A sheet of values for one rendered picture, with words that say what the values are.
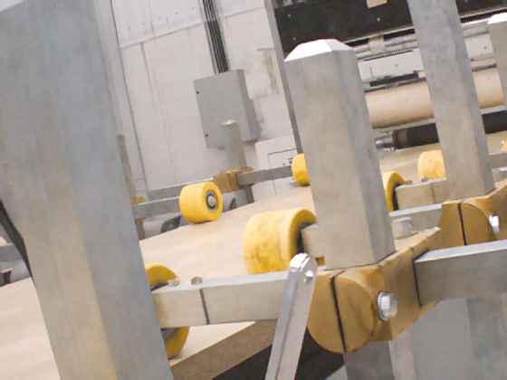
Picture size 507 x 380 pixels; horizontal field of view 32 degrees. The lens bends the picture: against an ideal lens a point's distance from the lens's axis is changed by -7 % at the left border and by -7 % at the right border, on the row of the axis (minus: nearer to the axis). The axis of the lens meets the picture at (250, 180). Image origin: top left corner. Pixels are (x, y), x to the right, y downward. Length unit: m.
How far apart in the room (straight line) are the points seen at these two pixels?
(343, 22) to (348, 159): 2.56
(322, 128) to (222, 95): 10.04
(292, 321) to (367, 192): 0.23
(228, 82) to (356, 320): 10.02
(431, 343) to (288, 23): 2.12
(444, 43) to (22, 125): 0.50
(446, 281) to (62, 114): 0.32
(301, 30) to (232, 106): 7.39
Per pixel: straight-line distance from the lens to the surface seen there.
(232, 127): 2.49
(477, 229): 0.79
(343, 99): 0.57
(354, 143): 0.58
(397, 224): 0.66
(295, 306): 0.36
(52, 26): 0.37
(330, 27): 3.15
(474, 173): 0.81
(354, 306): 0.56
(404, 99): 3.05
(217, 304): 0.70
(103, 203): 0.38
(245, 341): 0.82
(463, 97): 0.81
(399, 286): 0.59
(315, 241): 0.93
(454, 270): 0.61
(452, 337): 1.31
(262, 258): 0.94
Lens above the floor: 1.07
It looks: 3 degrees down
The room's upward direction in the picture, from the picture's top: 12 degrees counter-clockwise
